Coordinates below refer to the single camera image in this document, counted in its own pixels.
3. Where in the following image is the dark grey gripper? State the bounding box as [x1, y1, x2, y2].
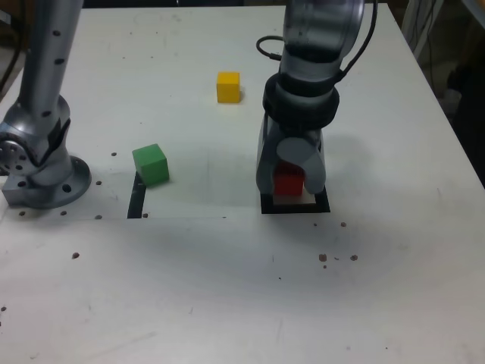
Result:
[256, 113, 327, 196]

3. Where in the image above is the red cube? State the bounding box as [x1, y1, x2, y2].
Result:
[273, 162, 305, 197]

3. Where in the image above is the yellow cube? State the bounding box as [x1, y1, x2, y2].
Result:
[216, 71, 242, 104]

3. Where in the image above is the green cube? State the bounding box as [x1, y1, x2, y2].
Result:
[131, 143, 169, 188]

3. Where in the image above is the black tape square outline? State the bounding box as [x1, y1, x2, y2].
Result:
[259, 187, 331, 215]

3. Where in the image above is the black tape strip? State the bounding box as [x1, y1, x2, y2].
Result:
[127, 172, 148, 220]

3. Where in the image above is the dark bulky object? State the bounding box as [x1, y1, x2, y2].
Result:
[446, 56, 485, 160]

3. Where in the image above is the white metal frame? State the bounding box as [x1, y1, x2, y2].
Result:
[401, 0, 445, 61]

